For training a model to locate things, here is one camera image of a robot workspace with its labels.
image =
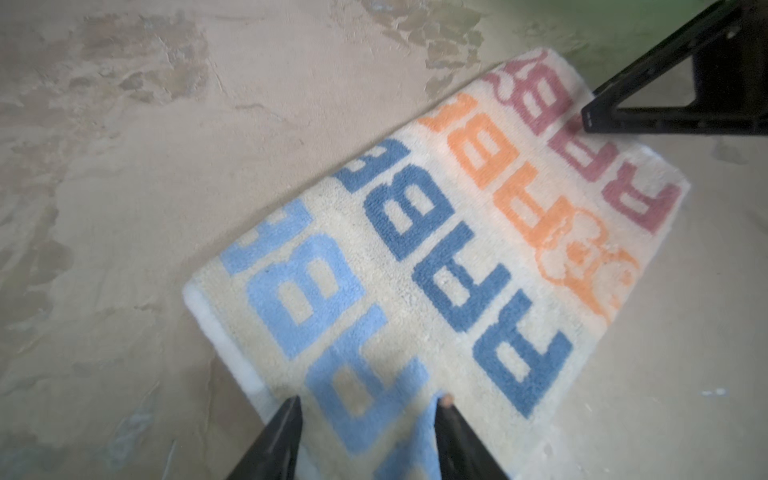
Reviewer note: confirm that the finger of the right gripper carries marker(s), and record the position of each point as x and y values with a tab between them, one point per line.
709	77

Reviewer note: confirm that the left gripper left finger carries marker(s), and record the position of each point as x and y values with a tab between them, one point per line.
274	453

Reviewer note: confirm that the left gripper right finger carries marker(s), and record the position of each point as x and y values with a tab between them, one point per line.
462	455

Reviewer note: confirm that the white printed rabbit towel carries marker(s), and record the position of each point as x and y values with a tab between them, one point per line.
481	250

